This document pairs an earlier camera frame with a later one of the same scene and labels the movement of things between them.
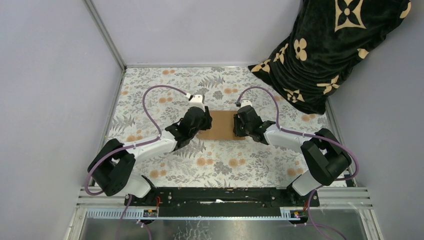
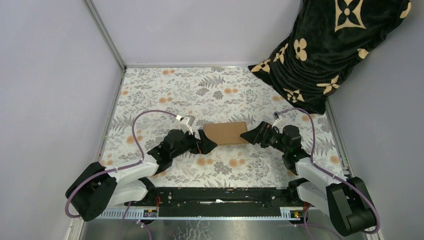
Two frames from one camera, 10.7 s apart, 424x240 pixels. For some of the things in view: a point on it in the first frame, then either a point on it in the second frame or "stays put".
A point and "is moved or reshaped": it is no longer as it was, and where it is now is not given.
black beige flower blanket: (331, 38) stays put
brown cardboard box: (222, 127) is moved or reshaped
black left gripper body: (204, 124) → (189, 145)
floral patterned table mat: (150, 100) stays put
